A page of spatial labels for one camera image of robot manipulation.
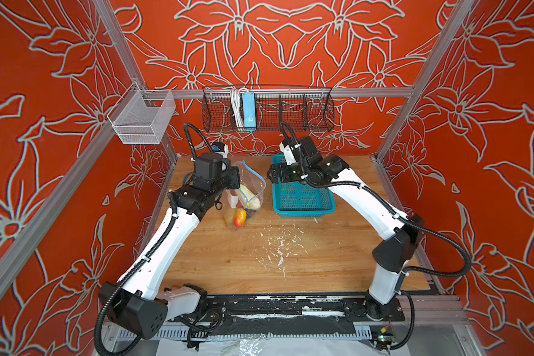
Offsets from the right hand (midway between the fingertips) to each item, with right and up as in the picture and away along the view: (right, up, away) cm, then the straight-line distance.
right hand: (273, 171), depth 77 cm
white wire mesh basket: (-55, +20, +10) cm, 59 cm away
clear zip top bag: (-8, -3, +5) cm, 10 cm away
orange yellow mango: (-13, -19, +12) cm, 26 cm away
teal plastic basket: (+12, -12, +24) cm, 30 cm away
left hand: (-13, +1, -4) cm, 14 cm away
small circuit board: (+35, -54, -9) cm, 65 cm away
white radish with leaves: (-8, -11, -1) cm, 14 cm away
